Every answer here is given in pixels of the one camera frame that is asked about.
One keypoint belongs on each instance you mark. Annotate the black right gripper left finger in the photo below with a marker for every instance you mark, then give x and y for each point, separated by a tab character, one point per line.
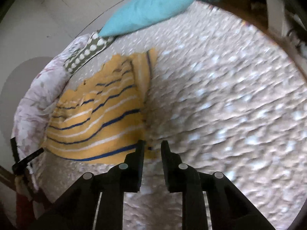
96	201

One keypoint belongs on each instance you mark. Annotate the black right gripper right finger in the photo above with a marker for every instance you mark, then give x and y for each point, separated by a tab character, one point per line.
209	201

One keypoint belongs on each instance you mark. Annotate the yellow striped knit garment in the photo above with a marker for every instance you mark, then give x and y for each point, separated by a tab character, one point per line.
102	120

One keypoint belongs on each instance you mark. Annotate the pink floral duvet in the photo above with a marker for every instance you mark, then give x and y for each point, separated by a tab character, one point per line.
34	109

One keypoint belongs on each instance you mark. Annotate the grey dotted bedspread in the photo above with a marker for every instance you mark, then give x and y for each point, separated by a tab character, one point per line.
227	99

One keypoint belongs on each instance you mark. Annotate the olive white-dotted pillow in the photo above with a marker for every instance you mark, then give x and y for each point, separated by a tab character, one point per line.
95	45

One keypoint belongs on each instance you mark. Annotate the turquoise pillow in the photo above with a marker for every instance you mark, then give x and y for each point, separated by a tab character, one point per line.
139	14

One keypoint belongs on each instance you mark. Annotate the white cluttered shelf unit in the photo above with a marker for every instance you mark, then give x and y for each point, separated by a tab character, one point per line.
286	22

